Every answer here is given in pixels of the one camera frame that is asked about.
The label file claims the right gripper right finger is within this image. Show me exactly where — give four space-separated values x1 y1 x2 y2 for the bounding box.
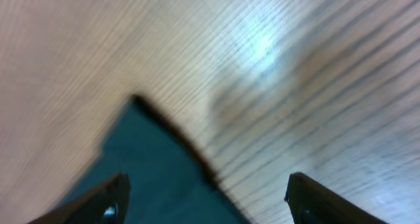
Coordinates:
285 172 385 224

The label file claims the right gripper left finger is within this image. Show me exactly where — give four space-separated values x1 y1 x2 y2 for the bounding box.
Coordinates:
30 173 131 224

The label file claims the black t-shirt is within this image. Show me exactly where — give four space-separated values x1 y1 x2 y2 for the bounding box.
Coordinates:
60 95 248 224

